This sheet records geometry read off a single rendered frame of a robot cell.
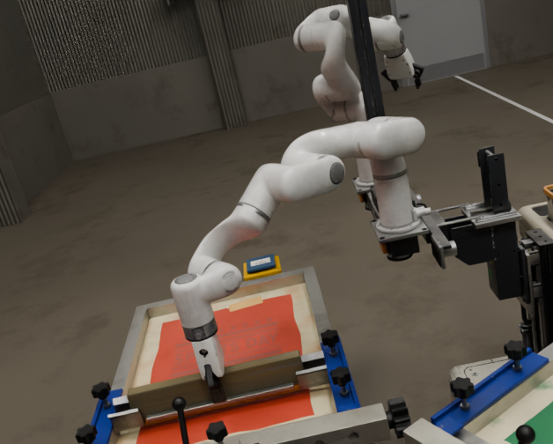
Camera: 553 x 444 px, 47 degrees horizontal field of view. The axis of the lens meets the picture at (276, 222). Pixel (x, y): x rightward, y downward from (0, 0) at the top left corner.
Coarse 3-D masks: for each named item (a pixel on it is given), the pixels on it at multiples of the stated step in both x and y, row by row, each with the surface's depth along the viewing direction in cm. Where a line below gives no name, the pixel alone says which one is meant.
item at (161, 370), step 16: (176, 320) 197; (224, 320) 190; (160, 336) 190; (176, 336) 188; (160, 352) 181; (160, 368) 173; (192, 416) 150; (208, 416) 148; (224, 416) 147; (144, 432) 148; (160, 432) 147; (176, 432) 145; (192, 432) 144
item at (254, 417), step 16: (272, 304) 193; (288, 304) 191; (240, 320) 188; (288, 320) 182; (288, 336) 174; (256, 400) 150; (272, 400) 148; (288, 400) 147; (304, 400) 146; (240, 416) 145; (256, 416) 144; (272, 416) 143; (288, 416) 142; (304, 416) 140
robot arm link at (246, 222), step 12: (240, 204) 145; (240, 216) 143; (252, 216) 143; (264, 216) 144; (216, 228) 147; (228, 228) 146; (240, 228) 145; (252, 228) 144; (264, 228) 145; (204, 240) 148; (216, 240) 148; (228, 240) 149; (240, 240) 150; (204, 252) 147; (216, 252) 149; (192, 264) 145; (204, 264) 142
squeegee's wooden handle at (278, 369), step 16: (288, 352) 146; (240, 368) 145; (256, 368) 145; (272, 368) 145; (288, 368) 145; (160, 384) 146; (176, 384) 145; (192, 384) 145; (224, 384) 145; (240, 384) 146; (256, 384) 146; (272, 384) 146; (128, 400) 145; (144, 400) 145; (160, 400) 146; (192, 400) 146; (208, 400) 147; (144, 416) 147
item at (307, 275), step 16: (288, 272) 203; (304, 272) 200; (240, 288) 201; (256, 288) 201; (272, 288) 202; (320, 288) 188; (160, 304) 202; (320, 304) 179; (144, 320) 196; (320, 320) 171; (128, 336) 187; (144, 336) 192; (320, 336) 163; (128, 352) 178; (128, 368) 170; (128, 384) 165; (320, 416) 134; (112, 432) 145
